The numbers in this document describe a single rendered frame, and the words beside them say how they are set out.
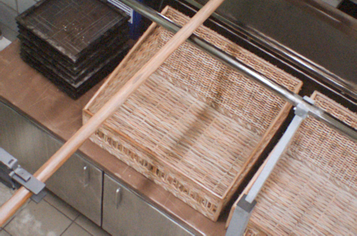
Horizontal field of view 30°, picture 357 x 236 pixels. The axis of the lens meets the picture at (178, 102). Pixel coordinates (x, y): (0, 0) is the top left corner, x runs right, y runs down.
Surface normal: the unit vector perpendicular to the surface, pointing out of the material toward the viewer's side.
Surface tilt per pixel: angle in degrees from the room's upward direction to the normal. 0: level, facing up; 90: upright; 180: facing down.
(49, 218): 0
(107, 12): 0
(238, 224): 90
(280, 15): 70
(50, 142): 90
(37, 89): 0
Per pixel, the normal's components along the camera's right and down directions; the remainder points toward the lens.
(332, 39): -0.50, 0.37
